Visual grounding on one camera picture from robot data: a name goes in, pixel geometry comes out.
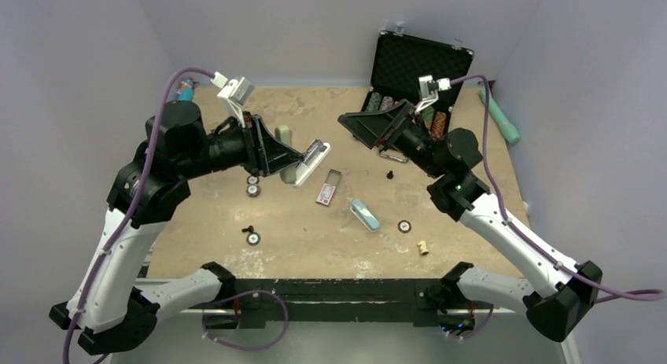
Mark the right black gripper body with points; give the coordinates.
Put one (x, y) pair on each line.
(387, 135)

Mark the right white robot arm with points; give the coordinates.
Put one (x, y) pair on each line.
(554, 291)

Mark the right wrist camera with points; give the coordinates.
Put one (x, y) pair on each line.
(429, 89)

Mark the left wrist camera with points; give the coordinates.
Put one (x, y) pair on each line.
(233, 94)

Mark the cream chess piece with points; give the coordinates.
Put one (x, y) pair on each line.
(423, 248)

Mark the green cylindrical toy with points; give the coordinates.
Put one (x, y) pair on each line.
(506, 128)

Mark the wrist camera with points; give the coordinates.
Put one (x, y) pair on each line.
(233, 94)
(429, 89)

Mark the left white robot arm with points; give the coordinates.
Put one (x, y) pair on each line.
(109, 313)

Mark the black poker chip case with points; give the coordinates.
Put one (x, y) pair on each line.
(400, 60)

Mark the black white poker chip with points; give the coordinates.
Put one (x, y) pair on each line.
(253, 239)

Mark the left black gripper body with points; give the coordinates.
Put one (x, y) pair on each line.
(254, 156)

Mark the red staple box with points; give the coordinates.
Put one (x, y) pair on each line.
(329, 187)

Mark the blue cylindrical toy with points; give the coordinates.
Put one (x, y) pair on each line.
(186, 89)

